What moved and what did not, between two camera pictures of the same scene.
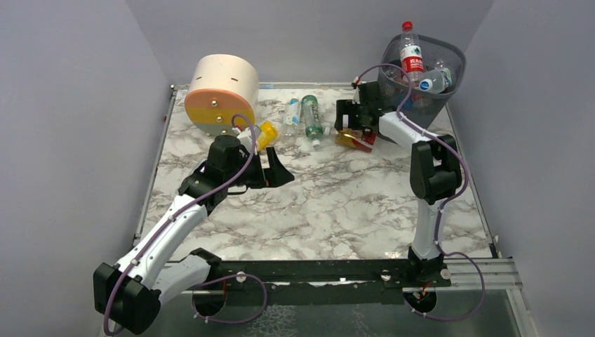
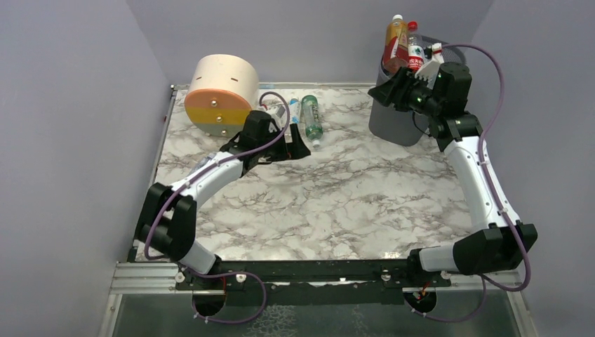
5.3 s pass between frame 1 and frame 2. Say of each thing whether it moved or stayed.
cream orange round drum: stayed
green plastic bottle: stayed
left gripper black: moved
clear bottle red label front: moved
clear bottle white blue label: stayed
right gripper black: moved
